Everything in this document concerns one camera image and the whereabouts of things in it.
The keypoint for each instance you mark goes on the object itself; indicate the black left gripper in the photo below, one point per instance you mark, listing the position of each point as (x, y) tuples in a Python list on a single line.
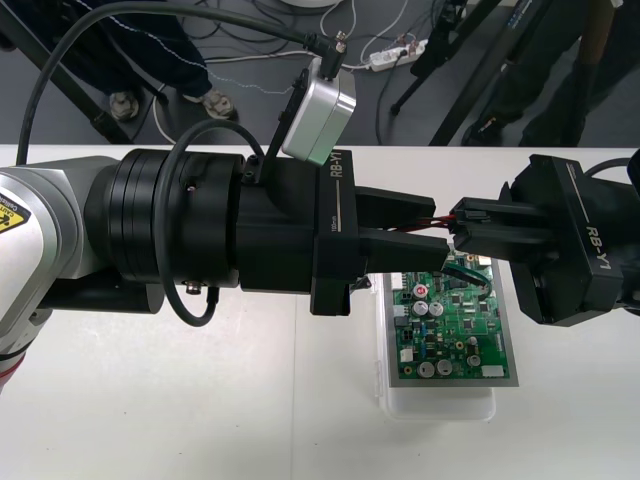
[(280, 240)]

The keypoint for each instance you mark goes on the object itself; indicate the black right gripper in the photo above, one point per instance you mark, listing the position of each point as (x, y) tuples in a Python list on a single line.
[(590, 260)]

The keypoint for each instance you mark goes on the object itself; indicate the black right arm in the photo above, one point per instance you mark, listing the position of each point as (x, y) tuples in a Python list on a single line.
[(636, 167)]

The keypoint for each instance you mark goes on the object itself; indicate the white power strip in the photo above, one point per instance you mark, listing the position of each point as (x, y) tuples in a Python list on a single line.
[(395, 55)]

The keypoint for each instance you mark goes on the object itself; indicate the black tripod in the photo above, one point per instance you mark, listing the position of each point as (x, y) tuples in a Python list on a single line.
[(450, 55)]

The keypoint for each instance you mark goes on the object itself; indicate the black metal stand leg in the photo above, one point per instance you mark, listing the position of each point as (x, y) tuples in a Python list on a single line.
[(65, 82)]

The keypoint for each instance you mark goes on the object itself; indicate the green circuit board grey frame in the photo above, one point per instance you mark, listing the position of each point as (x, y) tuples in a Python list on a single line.
[(465, 335)]

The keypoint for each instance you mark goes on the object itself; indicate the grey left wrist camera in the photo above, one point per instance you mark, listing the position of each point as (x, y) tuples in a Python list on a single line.
[(320, 117)]

